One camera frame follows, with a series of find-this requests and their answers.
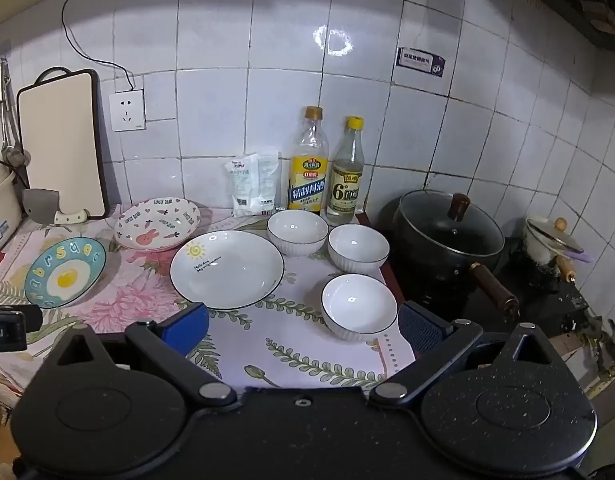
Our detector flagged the glass pot lid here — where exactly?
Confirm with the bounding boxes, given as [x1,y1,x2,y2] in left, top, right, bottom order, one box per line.
[393,189,505,257]

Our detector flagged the cleaver with white handle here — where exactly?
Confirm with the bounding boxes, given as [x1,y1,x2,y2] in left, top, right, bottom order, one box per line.
[21,187,91,226]

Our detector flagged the white wall socket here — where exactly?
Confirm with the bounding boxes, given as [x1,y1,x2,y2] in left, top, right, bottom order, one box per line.
[110,89,147,132]

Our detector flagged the yellow cap vinegar bottle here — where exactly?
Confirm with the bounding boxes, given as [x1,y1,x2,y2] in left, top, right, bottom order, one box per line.
[326,116,365,227]

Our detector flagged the blue plate with egg print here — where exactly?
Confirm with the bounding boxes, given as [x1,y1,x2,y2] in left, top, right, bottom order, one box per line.
[24,236,108,309]

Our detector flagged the white plate with sun print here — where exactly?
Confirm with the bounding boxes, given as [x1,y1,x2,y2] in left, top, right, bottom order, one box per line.
[169,230,286,311]

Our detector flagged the rabbit and carrot print plate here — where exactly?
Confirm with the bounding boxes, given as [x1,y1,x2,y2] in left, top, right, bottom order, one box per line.
[114,197,202,253]

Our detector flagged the small white enamel pot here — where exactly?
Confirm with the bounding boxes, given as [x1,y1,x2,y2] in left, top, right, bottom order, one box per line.
[523,214,595,283]

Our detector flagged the black cooking pot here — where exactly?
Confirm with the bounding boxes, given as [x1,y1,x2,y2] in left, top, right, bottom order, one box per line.
[392,230,521,317]

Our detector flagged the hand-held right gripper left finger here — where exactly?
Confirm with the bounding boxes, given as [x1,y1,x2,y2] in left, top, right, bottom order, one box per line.
[50,302,238,408]

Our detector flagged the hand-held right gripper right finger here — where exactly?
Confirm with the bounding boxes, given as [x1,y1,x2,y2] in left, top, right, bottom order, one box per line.
[368,301,555,408]

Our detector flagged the black gas stove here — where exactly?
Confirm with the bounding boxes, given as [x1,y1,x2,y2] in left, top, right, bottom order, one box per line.
[377,195,603,341]

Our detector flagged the white ribbed bowl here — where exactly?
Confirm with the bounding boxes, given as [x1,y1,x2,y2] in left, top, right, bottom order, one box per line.
[321,273,399,343]
[327,223,391,276]
[266,209,330,257]

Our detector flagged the wall sticker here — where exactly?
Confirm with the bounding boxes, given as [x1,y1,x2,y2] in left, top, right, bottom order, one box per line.
[396,47,445,78]

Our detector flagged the black power cable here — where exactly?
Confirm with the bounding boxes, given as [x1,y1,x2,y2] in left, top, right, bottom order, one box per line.
[61,0,428,92]

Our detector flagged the white seasoning bag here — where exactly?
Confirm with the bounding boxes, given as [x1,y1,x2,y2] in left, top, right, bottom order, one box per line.
[224,154,260,218]
[257,150,280,216]

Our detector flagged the metal ladle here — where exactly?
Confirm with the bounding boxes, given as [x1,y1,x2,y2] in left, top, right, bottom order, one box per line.
[0,57,32,168]

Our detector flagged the yellow label cooking wine bottle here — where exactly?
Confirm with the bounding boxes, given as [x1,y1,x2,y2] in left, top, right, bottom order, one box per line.
[287,106,331,216]

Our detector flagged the white cutting board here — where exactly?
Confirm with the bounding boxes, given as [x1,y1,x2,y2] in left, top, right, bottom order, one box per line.
[16,67,110,221]

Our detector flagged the floral tablecloth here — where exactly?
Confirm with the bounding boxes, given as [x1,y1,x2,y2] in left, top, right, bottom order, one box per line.
[0,202,418,396]

